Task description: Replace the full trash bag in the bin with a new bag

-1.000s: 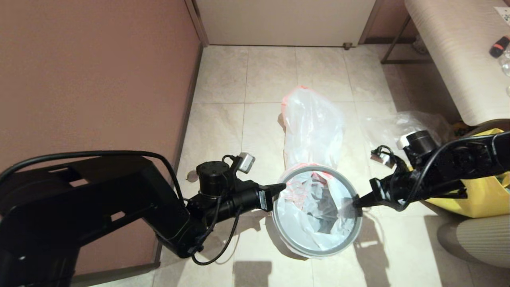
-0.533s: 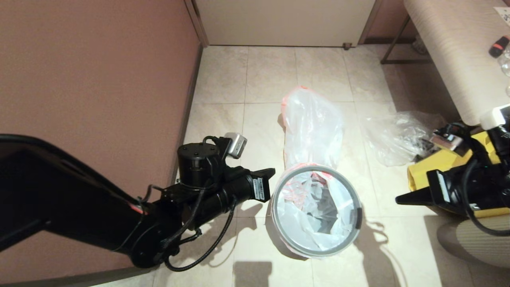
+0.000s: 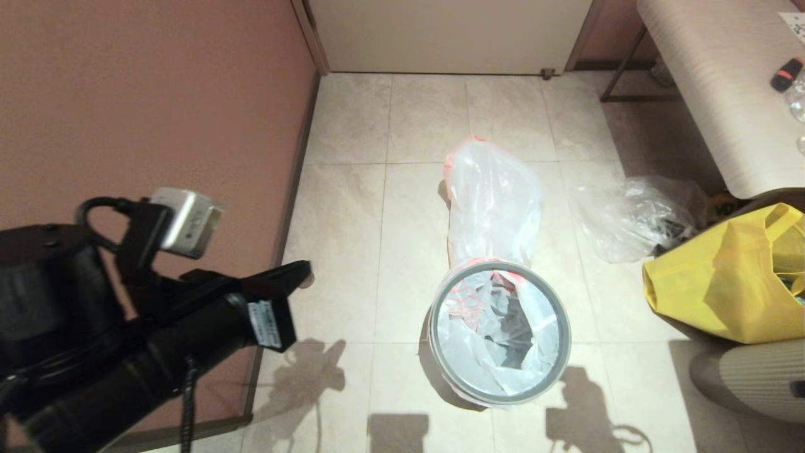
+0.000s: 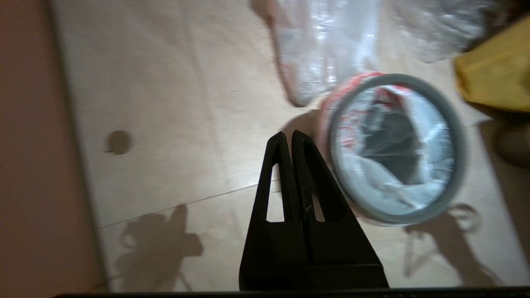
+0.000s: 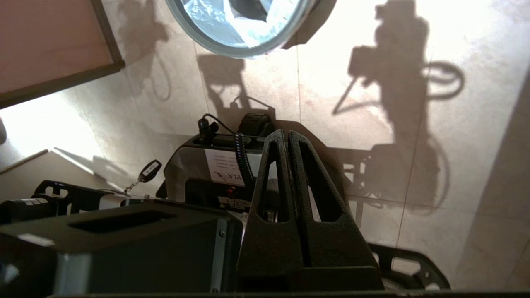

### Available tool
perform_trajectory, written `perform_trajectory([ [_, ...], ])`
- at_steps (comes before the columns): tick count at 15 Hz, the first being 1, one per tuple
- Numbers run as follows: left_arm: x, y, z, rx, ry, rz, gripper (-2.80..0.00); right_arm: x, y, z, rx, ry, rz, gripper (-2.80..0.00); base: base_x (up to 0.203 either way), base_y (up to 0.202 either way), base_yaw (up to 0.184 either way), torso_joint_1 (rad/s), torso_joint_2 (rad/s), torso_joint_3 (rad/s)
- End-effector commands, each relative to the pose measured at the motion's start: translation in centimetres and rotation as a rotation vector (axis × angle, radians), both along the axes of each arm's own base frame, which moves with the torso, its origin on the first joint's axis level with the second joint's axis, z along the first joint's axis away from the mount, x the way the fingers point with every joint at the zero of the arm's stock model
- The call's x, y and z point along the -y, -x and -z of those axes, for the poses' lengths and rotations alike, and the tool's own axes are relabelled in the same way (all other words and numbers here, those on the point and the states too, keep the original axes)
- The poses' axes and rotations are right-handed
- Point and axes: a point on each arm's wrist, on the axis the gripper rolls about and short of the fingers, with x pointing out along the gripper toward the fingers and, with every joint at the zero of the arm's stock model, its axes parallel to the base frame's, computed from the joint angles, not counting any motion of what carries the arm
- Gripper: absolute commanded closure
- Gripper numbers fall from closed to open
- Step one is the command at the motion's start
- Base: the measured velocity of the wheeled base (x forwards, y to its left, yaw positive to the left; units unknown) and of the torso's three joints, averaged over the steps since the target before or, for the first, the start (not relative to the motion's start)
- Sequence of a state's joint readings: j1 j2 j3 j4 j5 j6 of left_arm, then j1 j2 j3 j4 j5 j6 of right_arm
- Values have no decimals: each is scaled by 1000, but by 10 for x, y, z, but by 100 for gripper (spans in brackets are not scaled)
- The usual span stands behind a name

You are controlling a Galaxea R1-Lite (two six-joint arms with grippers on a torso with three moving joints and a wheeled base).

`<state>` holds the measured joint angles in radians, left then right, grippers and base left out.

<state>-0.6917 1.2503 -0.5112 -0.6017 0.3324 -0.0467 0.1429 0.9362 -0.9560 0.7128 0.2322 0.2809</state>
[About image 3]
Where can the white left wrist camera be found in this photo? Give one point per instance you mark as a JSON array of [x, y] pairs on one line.
[[188, 223]]

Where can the clear drinking glass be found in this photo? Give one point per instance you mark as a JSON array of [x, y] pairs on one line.
[[801, 146], [799, 108]]

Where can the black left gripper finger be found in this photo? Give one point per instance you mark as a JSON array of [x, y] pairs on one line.
[[283, 277]]

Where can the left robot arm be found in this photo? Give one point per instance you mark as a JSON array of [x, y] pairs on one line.
[[157, 352]]

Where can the white printed paper sheet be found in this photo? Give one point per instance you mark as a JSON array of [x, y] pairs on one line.
[[793, 26]]

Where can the beige ribbed round stool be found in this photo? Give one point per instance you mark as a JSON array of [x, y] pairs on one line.
[[755, 377]]

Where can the wood-grain table top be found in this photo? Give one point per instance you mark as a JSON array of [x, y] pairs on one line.
[[710, 82]]

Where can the black round trash bin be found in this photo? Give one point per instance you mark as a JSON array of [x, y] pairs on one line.
[[512, 352]]

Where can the crumpled clear plastic bag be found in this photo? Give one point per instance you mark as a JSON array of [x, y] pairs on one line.
[[629, 211]]

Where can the dark metal table leg frame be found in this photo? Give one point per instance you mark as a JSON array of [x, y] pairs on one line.
[[619, 75]]

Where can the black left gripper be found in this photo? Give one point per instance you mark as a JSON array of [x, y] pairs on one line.
[[50, 296]]

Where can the white door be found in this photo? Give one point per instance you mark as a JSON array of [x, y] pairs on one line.
[[449, 38]]

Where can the small green yellow package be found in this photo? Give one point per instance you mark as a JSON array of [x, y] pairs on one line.
[[723, 206]]

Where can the small metal door stop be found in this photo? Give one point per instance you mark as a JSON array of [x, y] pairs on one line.
[[547, 75]]

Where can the new red-printed plastic bag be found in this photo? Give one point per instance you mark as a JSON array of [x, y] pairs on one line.
[[471, 352]]

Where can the small round grey floor disc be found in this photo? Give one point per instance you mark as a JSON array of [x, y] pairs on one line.
[[309, 283]]

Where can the yellow fabric tote bag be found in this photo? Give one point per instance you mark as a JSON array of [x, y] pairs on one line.
[[723, 283]]

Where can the white translucent plastic bag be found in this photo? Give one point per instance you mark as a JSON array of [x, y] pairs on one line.
[[497, 201]]

